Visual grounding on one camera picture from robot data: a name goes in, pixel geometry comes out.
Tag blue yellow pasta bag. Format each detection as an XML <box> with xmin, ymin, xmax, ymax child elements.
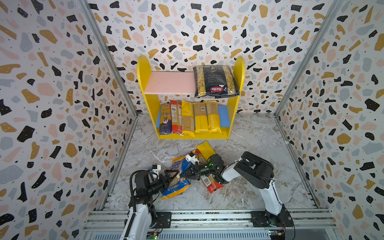
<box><xmin>159</xmin><ymin>103</ymin><xmax>172</xmax><ymax>135</ymax></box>

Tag yellow spaghetti pack on floor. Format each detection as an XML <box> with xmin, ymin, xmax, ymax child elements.
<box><xmin>196</xmin><ymin>141</ymin><xmax>216</xmax><ymax>162</ymax></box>

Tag yellow spaghetti pack bottom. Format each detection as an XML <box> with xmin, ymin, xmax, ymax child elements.
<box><xmin>206</xmin><ymin>101</ymin><xmax>222</xmax><ymax>134</ymax></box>

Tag red spaghetti pack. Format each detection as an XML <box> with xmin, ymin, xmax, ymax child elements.
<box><xmin>201</xmin><ymin>175</ymin><xmax>223</xmax><ymax>194</ymax></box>
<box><xmin>170</xmin><ymin>101</ymin><xmax>183</xmax><ymax>135</ymax></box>

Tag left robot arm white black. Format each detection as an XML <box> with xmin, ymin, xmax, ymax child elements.
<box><xmin>120</xmin><ymin>170</ymin><xmax>179</xmax><ymax>240</ymax></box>

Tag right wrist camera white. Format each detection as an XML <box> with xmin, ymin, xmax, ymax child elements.
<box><xmin>185</xmin><ymin>152</ymin><xmax>199</xmax><ymax>165</ymax></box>

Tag blue orange orecchiette bag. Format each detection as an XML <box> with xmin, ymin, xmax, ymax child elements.
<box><xmin>162</xmin><ymin>152</ymin><xmax>197</xmax><ymax>200</ymax></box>

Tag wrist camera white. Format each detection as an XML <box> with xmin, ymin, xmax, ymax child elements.
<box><xmin>185</xmin><ymin>152</ymin><xmax>199</xmax><ymax>165</ymax></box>
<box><xmin>152</xmin><ymin>164</ymin><xmax>162</xmax><ymax>175</ymax></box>

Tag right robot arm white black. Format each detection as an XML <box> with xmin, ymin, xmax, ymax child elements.
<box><xmin>180</xmin><ymin>152</ymin><xmax>294</xmax><ymax>228</ymax></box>

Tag dark penne pasta bag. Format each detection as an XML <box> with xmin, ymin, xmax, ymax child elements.
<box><xmin>193</xmin><ymin>65</ymin><xmax>240</xmax><ymax>99</ymax></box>

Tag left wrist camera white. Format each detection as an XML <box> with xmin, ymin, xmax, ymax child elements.
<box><xmin>152</xmin><ymin>164</ymin><xmax>162</xmax><ymax>175</ymax></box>

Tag yellow spaghetti pack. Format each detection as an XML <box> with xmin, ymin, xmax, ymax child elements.
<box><xmin>206</xmin><ymin>101</ymin><xmax>222</xmax><ymax>134</ymax></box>
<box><xmin>196</xmin><ymin>141</ymin><xmax>216</xmax><ymax>162</ymax></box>
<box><xmin>182</xmin><ymin>101</ymin><xmax>195</xmax><ymax>138</ymax></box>
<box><xmin>194</xmin><ymin>103</ymin><xmax>209</xmax><ymax>133</ymax></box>

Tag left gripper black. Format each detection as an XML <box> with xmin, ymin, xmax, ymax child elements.
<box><xmin>146</xmin><ymin>170</ymin><xmax>178</xmax><ymax>196</ymax></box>

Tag yellow shelf pink blue boards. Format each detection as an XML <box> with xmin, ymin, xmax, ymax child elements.
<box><xmin>137</xmin><ymin>56</ymin><xmax>241</xmax><ymax>140</ymax></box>

